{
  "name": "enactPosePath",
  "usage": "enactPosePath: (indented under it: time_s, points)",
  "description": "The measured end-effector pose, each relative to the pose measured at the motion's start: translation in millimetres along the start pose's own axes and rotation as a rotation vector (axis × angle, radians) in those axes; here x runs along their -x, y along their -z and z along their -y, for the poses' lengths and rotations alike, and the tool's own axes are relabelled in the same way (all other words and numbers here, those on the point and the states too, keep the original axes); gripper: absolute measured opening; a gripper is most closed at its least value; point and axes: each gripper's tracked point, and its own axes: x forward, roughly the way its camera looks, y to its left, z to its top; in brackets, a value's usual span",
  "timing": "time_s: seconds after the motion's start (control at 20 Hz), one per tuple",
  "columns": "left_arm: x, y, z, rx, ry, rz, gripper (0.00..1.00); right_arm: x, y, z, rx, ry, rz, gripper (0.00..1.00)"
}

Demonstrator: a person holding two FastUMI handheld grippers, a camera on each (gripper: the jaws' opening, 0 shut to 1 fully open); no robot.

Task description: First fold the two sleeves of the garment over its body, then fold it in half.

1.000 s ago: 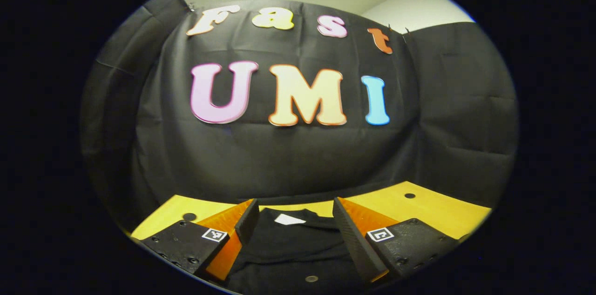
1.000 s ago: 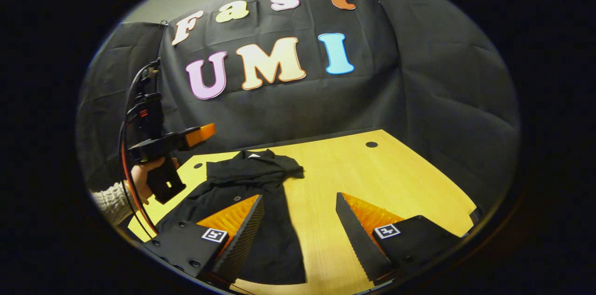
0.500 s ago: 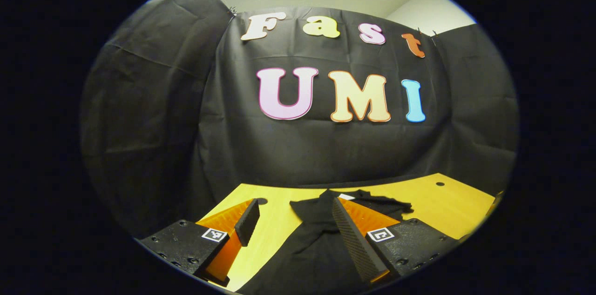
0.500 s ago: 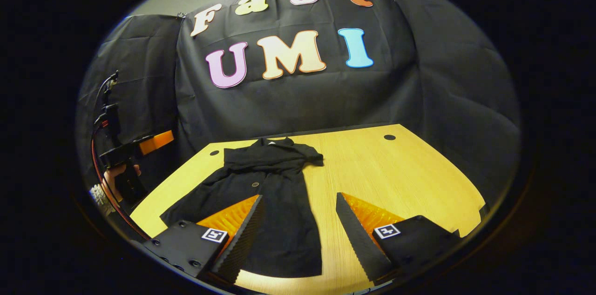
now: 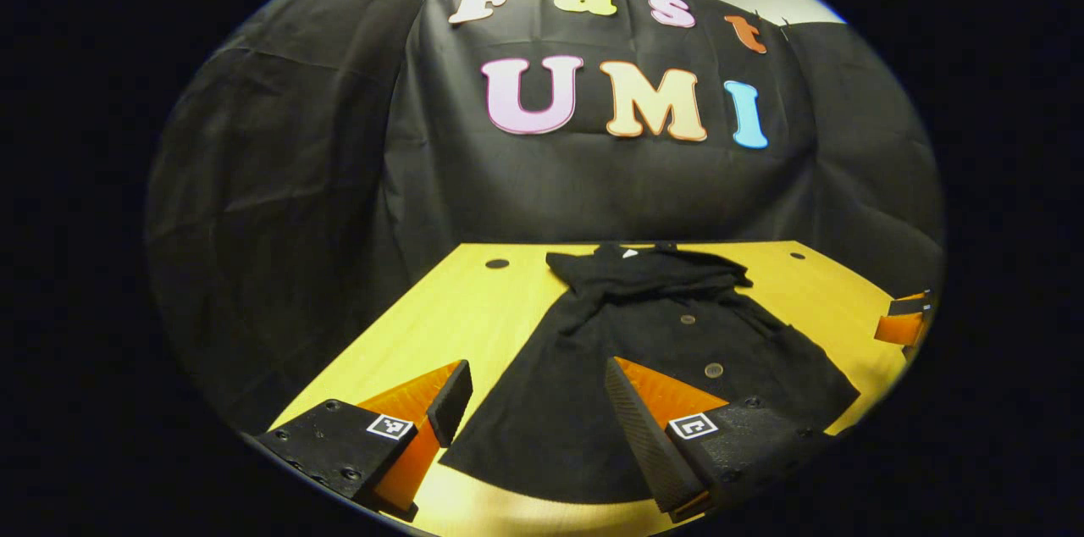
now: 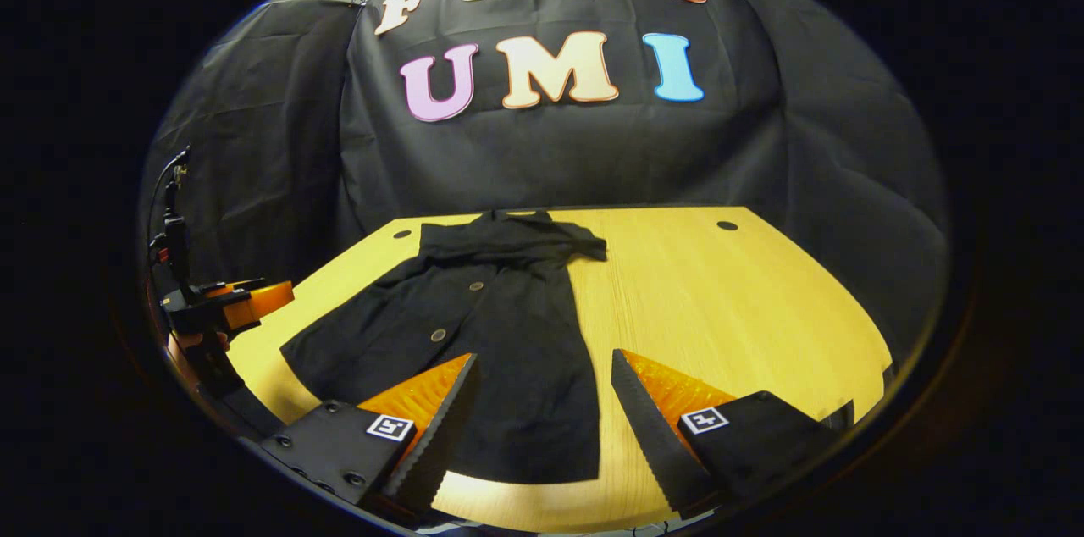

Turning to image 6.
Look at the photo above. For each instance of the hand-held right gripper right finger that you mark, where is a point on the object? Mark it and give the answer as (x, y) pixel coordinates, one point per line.
(656, 435)

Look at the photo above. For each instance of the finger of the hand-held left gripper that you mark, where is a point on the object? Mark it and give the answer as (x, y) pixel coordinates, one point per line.
(258, 304)

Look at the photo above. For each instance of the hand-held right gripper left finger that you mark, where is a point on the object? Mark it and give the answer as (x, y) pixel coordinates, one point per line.
(436, 444)

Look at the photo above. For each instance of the black buttoned garment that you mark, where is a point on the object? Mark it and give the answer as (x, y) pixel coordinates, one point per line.
(508, 334)

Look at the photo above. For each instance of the black backdrop cloth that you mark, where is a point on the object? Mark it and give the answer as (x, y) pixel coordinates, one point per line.
(550, 156)

